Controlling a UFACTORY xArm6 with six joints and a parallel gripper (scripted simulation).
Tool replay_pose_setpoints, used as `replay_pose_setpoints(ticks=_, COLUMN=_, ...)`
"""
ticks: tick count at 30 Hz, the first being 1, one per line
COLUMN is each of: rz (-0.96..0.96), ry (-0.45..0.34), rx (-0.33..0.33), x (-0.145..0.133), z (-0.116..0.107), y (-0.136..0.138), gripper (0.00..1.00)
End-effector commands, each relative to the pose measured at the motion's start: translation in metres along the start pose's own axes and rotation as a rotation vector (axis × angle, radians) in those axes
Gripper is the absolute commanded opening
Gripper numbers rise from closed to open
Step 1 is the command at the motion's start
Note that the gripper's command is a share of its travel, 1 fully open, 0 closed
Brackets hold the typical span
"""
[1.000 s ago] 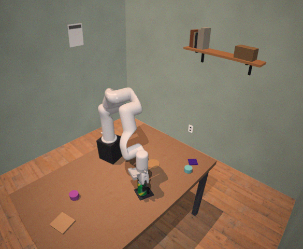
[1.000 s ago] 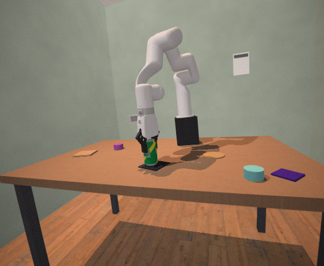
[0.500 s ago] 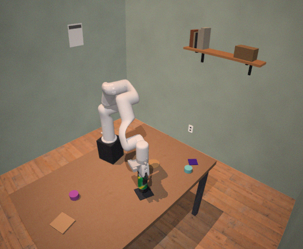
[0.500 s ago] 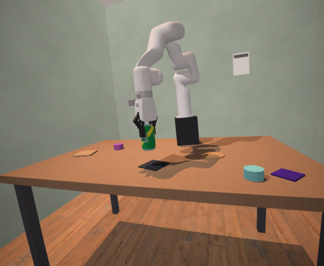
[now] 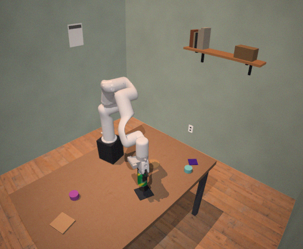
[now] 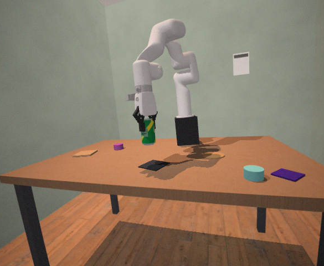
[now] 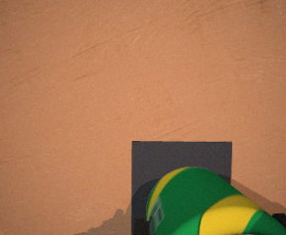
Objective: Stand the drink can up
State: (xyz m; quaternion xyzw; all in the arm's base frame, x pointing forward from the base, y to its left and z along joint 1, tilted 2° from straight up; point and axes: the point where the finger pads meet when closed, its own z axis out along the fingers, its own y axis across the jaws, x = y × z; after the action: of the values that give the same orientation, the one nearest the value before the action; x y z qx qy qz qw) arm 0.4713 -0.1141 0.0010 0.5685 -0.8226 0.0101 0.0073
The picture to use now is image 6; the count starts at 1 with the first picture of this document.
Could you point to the dark grey square slate coaster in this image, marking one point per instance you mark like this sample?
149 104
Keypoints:
154 165

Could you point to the tan flat square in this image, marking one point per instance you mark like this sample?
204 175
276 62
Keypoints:
85 153

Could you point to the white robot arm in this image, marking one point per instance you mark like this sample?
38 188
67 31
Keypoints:
144 71

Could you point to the purple cylinder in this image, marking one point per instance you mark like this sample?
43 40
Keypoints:
118 146

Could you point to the teal short cylinder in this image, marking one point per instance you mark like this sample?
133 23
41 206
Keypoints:
253 173

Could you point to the purple flat rectangular slab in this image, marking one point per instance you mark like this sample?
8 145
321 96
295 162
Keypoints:
288 175

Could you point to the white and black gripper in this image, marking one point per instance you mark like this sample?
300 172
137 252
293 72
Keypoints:
146 104

